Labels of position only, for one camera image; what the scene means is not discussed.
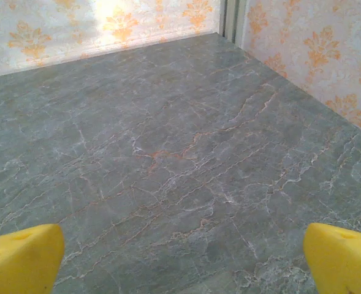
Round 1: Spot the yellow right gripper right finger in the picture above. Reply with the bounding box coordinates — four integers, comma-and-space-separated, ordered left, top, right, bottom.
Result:
302, 222, 361, 294

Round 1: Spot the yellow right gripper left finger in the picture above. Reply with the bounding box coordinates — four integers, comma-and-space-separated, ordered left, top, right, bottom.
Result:
0, 223, 66, 294

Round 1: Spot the aluminium frame corner post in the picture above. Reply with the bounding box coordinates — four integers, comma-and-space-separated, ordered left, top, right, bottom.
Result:
221, 0, 249, 47

